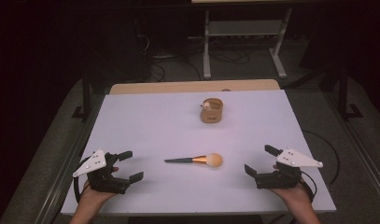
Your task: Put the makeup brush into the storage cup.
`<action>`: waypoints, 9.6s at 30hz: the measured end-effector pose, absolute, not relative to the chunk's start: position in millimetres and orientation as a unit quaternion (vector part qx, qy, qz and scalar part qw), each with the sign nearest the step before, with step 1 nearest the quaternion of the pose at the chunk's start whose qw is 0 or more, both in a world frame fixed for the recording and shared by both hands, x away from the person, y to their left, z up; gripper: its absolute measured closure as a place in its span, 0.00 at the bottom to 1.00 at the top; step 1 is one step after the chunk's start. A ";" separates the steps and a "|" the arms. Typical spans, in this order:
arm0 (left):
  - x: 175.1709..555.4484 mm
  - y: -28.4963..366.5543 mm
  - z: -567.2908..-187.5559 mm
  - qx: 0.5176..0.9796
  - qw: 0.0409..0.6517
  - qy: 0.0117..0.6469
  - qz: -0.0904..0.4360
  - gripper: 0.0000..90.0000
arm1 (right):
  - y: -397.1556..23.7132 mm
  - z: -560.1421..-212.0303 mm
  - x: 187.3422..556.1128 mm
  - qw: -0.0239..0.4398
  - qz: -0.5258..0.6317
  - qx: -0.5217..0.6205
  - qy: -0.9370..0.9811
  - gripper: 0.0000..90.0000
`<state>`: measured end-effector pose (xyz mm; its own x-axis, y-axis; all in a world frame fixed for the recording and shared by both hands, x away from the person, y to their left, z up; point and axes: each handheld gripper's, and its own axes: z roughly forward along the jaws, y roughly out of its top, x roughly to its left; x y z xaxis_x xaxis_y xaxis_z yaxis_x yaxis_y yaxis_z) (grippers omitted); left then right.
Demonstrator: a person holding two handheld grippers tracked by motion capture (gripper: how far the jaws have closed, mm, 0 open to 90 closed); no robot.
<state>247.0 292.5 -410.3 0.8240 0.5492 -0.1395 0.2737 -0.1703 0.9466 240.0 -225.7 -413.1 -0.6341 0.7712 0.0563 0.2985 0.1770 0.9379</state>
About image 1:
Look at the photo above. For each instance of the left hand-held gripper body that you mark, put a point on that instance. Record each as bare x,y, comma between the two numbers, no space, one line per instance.
101,179

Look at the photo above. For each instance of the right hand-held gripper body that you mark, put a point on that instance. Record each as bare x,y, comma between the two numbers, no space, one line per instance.
279,179

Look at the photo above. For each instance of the round wooden brush holder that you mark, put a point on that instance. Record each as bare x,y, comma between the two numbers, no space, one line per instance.
211,114

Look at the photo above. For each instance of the person's left hand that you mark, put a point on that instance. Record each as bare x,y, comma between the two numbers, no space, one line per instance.
95,195

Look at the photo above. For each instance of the person's right hand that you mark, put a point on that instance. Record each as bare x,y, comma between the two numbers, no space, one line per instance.
292,194

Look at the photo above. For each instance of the white table board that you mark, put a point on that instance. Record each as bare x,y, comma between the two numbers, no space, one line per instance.
178,130

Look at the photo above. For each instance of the black metal stand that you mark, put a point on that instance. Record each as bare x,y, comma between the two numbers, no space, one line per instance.
344,93
86,96

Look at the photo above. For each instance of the wooden table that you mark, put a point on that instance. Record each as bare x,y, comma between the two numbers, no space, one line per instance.
190,86

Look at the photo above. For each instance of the white metal stand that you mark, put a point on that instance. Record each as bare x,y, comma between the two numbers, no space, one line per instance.
245,28

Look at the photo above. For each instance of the metal floor rail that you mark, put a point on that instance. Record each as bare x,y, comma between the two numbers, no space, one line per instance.
358,143
69,165

